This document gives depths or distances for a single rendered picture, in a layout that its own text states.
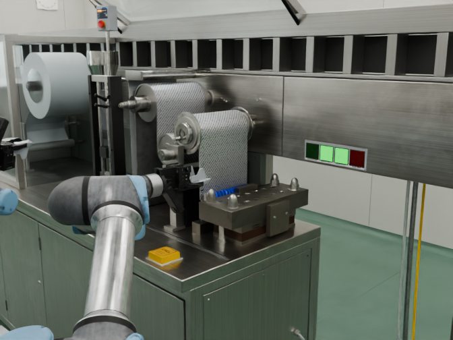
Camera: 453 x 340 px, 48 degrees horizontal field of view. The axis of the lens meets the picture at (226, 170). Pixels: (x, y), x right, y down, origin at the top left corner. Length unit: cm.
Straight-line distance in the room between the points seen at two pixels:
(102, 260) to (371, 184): 359
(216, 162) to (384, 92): 61
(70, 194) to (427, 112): 102
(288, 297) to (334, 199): 290
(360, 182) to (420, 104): 296
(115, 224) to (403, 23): 101
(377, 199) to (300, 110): 271
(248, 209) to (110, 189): 61
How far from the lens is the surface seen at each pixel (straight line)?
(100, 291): 101
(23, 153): 179
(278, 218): 175
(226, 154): 182
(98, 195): 117
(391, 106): 163
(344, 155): 173
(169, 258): 156
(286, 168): 497
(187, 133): 173
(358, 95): 169
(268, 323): 182
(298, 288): 189
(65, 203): 120
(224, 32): 208
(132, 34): 259
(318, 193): 478
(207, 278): 152
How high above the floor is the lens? 152
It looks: 13 degrees down
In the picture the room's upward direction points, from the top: straight up
